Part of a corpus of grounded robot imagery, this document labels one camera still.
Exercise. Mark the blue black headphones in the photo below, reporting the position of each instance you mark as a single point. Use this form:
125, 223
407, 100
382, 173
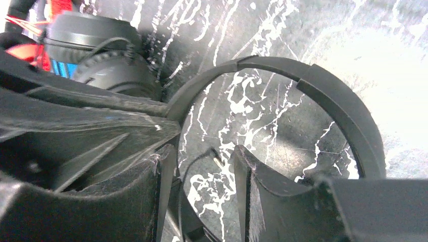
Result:
101, 52

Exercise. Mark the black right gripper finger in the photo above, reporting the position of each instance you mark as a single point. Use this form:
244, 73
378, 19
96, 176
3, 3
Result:
19, 76
274, 208
64, 148
129, 206

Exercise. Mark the red headphones with cable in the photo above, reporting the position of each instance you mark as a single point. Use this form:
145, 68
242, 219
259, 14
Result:
15, 43

